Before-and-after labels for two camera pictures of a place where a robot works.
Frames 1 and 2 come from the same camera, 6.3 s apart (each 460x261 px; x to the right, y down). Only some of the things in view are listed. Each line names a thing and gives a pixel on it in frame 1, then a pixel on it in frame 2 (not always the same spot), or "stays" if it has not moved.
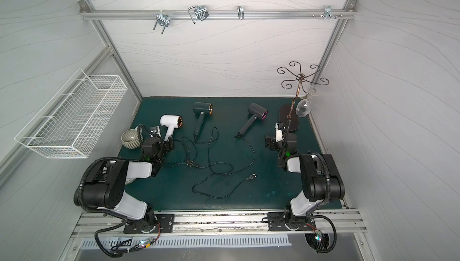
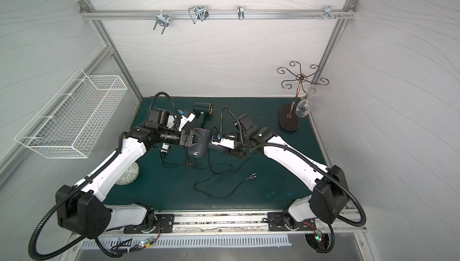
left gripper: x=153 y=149 -> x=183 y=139
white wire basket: x=72 y=122 stays
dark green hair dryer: x=203 y=109 stays
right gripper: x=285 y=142 -> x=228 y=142
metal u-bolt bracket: x=198 y=12 stays
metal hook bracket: x=163 y=19 stays
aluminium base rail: x=323 y=222 stays
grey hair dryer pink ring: x=258 y=111 -> x=201 y=149
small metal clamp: x=241 y=12 stays
